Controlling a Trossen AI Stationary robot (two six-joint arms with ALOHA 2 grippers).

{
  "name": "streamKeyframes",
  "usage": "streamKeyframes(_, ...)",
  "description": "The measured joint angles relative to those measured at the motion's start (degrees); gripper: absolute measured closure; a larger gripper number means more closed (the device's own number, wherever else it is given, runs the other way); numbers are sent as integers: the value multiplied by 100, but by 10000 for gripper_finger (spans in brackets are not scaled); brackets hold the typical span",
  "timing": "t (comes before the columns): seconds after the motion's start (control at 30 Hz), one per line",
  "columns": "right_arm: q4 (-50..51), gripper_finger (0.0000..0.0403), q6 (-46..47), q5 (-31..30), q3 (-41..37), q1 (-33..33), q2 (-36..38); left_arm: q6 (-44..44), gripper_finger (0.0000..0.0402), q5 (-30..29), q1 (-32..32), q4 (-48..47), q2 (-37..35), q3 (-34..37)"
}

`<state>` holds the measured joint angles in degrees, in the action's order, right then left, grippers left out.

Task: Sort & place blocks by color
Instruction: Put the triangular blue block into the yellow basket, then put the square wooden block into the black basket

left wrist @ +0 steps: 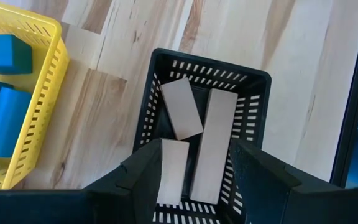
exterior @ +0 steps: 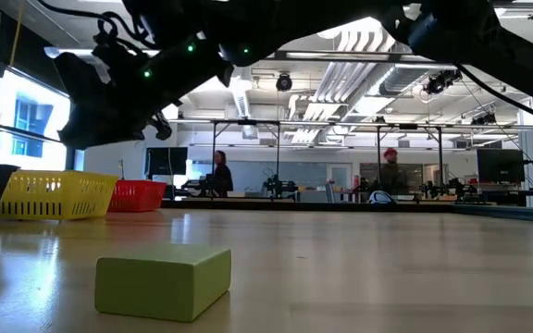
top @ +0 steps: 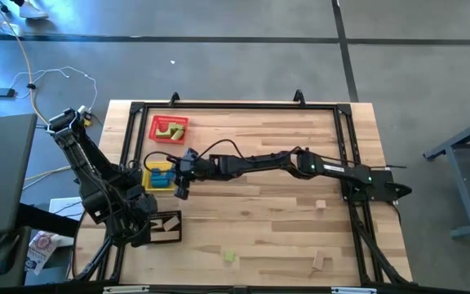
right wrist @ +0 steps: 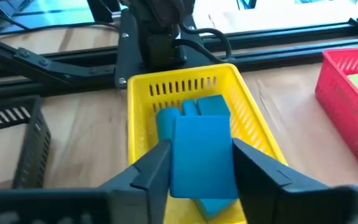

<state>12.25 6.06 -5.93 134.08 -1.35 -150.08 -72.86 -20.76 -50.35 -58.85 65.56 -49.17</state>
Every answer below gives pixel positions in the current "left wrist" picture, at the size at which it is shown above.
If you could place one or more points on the yellow plastic basket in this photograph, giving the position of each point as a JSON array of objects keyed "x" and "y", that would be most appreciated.
[{"x": 47, "y": 93}]

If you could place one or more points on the blue wooden cylinder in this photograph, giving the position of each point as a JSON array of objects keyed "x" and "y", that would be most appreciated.
[{"x": 8, "y": 124}]

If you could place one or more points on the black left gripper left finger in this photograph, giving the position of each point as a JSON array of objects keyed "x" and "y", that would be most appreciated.
[{"x": 132, "y": 193}]

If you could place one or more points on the long natural wood block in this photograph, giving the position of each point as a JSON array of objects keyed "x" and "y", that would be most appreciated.
[{"x": 213, "y": 149}]

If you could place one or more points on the black plastic basket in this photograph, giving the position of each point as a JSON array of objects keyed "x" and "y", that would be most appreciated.
[{"x": 201, "y": 99}]

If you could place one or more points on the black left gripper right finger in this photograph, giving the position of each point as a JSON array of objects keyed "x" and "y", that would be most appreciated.
[{"x": 269, "y": 193}]

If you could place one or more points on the small natural wood block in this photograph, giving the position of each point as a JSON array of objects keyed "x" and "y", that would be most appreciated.
[
  {"x": 180, "y": 109},
  {"x": 174, "y": 171}
]

